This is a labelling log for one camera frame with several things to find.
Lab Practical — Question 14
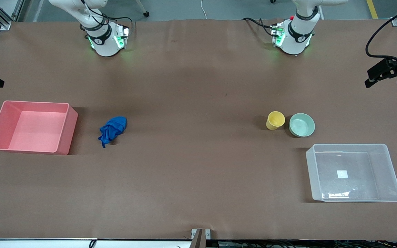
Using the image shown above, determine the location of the light green bowl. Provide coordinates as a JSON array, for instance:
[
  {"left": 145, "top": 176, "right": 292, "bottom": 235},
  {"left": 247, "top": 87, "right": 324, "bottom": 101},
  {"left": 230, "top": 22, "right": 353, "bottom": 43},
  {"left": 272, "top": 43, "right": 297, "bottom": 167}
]
[{"left": 289, "top": 113, "right": 315, "bottom": 137}]

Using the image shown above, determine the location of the blue cloth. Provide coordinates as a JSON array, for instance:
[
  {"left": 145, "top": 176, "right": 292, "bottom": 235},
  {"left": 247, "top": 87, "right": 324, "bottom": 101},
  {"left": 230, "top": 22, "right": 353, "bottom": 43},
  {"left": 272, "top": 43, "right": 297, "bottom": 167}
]
[{"left": 98, "top": 116, "right": 128, "bottom": 148}]

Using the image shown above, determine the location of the yellow plastic cup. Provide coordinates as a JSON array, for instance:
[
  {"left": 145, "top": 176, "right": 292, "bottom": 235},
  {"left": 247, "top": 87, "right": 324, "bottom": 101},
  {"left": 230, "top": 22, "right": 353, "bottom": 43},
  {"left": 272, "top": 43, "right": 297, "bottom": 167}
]
[{"left": 266, "top": 111, "right": 286, "bottom": 131}]

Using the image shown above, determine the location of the brown table cover sheet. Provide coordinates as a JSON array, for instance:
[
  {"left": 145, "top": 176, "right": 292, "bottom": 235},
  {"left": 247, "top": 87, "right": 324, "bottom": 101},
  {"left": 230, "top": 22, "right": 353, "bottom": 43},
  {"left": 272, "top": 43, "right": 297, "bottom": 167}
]
[{"left": 0, "top": 19, "right": 397, "bottom": 240}]

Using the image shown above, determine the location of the clear plastic box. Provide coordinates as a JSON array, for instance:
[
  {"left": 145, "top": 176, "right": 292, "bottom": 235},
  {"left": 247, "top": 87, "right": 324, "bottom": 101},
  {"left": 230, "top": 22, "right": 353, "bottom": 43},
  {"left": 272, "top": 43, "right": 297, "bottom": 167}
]
[{"left": 305, "top": 143, "right": 397, "bottom": 203}]

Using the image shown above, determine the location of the pink plastic bin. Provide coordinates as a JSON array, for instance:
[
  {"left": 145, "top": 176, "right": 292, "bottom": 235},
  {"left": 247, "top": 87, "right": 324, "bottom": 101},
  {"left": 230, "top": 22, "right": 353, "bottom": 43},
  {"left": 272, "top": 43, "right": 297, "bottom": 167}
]
[{"left": 0, "top": 100, "right": 79, "bottom": 155}]

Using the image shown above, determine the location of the black right base cable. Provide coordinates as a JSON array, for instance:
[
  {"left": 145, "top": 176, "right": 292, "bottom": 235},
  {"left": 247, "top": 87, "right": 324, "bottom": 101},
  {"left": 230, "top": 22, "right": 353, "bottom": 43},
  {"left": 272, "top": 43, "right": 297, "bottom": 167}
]
[{"left": 80, "top": 0, "right": 133, "bottom": 33}]

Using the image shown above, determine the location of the black caster wheel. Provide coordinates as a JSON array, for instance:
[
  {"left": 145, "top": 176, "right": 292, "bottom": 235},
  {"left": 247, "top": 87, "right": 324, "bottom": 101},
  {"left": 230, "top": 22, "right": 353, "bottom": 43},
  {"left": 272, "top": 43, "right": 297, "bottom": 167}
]
[{"left": 135, "top": 0, "right": 150, "bottom": 17}]

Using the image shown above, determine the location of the metal table edge bracket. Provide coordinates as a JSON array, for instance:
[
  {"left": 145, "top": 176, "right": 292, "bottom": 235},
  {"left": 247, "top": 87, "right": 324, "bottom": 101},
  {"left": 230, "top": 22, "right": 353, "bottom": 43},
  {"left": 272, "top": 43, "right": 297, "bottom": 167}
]
[{"left": 191, "top": 228, "right": 211, "bottom": 248}]

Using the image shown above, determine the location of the black left base cable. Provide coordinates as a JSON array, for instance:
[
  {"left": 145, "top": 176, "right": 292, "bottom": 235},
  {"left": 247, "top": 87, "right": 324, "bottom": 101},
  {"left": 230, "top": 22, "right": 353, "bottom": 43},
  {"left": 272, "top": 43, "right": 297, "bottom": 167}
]
[{"left": 243, "top": 17, "right": 278, "bottom": 37}]

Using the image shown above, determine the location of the black base cable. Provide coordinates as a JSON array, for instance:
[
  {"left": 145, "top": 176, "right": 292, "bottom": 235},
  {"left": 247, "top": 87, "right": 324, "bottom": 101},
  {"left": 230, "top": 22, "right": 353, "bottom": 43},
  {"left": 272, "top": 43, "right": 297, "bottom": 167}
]
[
  {"left": 243, "top": 17, "right": 278, "bottom": 37},
  {"left": 80, "top": 0, "right": 133, "bottom": 33}
]

